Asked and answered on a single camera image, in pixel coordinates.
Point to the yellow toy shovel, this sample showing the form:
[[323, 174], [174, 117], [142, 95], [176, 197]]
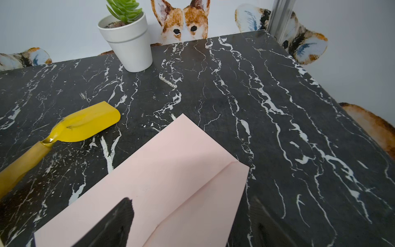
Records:
[[76, 127]]

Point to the pink envelope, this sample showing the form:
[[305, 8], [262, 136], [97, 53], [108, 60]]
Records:
[[185, 190]]

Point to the small plant white pot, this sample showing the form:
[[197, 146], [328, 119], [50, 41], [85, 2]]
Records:
[[126, 31]]

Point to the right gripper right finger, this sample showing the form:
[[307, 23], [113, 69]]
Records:
[[266, 231]]

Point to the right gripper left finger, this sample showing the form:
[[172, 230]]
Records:
[[113, 229]]

